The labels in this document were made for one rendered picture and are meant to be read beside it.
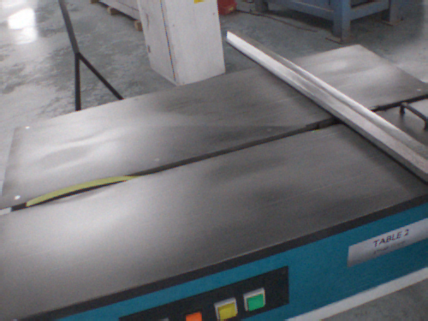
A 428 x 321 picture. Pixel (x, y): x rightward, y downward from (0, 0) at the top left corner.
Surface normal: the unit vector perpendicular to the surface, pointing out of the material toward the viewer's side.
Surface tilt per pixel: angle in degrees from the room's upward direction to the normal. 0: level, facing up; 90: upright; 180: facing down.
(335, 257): 90
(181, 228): 0
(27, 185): 0
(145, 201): 0
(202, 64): 90
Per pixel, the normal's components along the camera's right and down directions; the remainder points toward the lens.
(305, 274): 0.27, 0.51
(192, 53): 0.49, 0.43
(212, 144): -0.14, -0.82
